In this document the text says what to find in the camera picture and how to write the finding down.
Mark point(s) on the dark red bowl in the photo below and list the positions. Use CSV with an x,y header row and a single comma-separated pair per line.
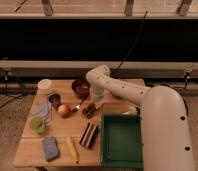
x,y
81,87

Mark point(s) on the white round cup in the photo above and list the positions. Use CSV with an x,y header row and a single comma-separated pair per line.
x,y
44,86

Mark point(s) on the metal spoon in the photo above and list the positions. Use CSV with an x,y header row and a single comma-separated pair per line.
x,y
77,107

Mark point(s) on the yellow corn cob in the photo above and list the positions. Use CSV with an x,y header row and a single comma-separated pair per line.
x,y
72,149

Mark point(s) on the grey blue cloth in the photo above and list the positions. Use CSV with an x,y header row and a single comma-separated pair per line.
x,y
43,110

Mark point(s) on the green plastic tray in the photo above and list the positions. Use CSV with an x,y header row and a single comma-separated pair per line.
x,y
121,145

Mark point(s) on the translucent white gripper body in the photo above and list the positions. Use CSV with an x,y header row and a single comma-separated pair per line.
x,y
97,95

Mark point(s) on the white black small toy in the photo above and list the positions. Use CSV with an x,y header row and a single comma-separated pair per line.
x,y
133,110

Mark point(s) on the green plastic cup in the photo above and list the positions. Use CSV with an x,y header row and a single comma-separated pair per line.
x,y
37,125

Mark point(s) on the dark grape bunch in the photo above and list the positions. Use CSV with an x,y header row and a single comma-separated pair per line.
x,y
89,111

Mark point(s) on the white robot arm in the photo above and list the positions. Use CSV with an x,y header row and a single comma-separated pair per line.
x,y
164,123

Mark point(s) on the blue sponge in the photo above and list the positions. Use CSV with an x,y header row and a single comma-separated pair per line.
x,y
50,148

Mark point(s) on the red yellow apple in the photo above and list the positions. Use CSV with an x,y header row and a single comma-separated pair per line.
x,y
64,110

